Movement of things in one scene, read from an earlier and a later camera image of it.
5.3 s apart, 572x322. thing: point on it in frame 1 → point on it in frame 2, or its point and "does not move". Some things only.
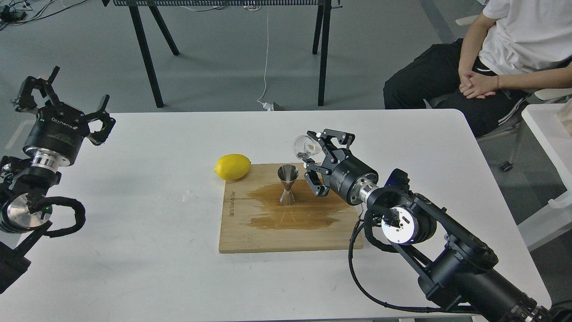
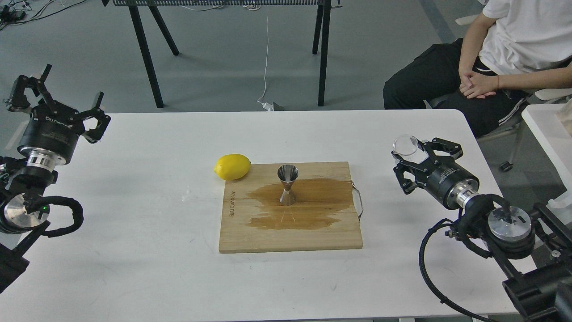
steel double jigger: [288, 173] does not move
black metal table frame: [321, 39] does not move
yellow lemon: [232, 167] does not move
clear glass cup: [305, 147] → [405, 146]
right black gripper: [351, 178] → [441, 176]
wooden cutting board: [254, 220] does not move
